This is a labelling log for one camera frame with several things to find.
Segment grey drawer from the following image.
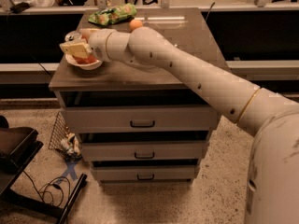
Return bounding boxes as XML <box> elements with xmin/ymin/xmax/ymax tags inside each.
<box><xmin>80</xmin><ymin>141</ymin><xmax>209</xmax><ymax>161</ymax></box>
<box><xmin>91</xmin><ymin>165</ymin><xmax>199</xmax><ymax>182</ymax></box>
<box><xmin>61</xmin><ymin>105</ymin><xmax>220</xmax><ymax>133</ymax></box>

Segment top grey drawer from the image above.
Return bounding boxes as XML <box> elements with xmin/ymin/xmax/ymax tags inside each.
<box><xmin>61</xmin><ymin>105</ymin><xmax>220</xmax><ymax>133</ymax></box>

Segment bottom grey drawer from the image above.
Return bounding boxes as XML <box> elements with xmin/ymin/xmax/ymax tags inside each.
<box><xmin>91</xmin><ymin>165</ymin><xmax>199</xmax><ymax>182</ymax></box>

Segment green chip bag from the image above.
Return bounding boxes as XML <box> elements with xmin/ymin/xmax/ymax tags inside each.
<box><xmin>88</xmin><ymin>3</ymin><xmax>136</xmax><ymax>26</ymax></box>

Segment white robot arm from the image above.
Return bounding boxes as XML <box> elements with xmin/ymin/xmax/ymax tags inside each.
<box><xmin>60</xmin><ymin>27</ymin><xmax>299</xmax><ymax>224</ymax></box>

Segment grey drawer cabinet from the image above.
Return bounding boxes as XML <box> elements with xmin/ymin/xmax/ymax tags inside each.
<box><xmin>48</xmin><ymin>7</ymin><xmax>232</xmax><ymax>187</ymax></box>

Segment middle grey drawer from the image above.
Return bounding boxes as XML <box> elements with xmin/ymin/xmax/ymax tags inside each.
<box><xmin>80</xmin><ymin>141</ymin><xmax>209</xmax><ymax>161</ymax></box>

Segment wire mesh basket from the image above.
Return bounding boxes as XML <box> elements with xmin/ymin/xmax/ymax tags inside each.
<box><xmin>49</xmin><ymin>112</ymin><xmax>81</xmax><ymax>161</ymax></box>

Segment black cart frame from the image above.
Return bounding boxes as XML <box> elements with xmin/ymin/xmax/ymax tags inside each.
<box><xmin>0</xmin><ymin>116</ymin><xmax>87</xmax><ymax>224</ymax></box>

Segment black cable on floor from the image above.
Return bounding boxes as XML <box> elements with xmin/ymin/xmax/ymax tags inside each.
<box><xmin>22</xmin><ymin>170</ymin><xmax>72</xmax><ymax>208</ymax></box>

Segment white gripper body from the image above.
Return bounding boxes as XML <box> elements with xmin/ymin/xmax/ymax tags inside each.
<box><xmin>88</xmin><ymin>29</ymin><xmax>115</xmax><ymax>62</ymax></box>

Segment white paper bowl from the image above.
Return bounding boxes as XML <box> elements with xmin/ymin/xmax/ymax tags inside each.
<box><xmin>65</xmin><ymin>54</ymin><xmax>102</xmax><ymax>70</ymax></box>

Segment orange fruit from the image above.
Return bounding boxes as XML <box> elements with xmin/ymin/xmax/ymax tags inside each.
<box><xmin>129</xmin><ymin>20</ymin><xmax>143</xmax><ymax>31</ymax></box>

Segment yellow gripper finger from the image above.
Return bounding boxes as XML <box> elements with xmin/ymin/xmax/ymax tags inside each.
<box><xmin>60</xmin><ymin>39</ymin><xmax>92</xmax><ymax>58</ymax></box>
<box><xmin>79</xmin><ymin>28</ymin><xmax>99</xmax><ymax>42</ymax></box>

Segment orange soda can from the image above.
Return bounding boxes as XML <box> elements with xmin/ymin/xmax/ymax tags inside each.
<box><xmin>64</xmin><ymin>30</ymin><xmax>98</xmax><ymax>65</ymax></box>

